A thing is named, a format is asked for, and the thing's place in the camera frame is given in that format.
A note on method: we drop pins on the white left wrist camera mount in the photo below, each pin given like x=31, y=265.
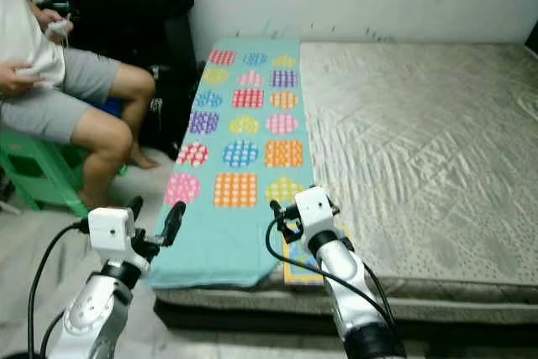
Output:
x=109, y=229

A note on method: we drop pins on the person in grey shorts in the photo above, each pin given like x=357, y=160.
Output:
x=76, y=81

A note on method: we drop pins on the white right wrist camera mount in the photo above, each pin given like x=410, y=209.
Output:
x=313, y=208

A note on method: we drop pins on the white handheld controller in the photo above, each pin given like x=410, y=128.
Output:
x=60, y=29

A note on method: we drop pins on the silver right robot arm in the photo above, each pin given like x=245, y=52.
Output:
x=353, y=292

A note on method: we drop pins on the yellow bordered children's book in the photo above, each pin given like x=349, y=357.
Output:
x=298, y=271

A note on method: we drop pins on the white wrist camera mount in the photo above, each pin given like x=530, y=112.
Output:
x=109, y=229
x=313, y=208

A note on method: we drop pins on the teal blanket with colourful shapes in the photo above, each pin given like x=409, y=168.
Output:
x=239, y=136

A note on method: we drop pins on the thick grey patterned mattress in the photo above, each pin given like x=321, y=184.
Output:
x=412, y=149

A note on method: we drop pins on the thin grey patterned mattress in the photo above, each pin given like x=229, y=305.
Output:
x=471, y=296

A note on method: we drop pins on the green plastic stool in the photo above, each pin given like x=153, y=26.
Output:
x=38, y=174

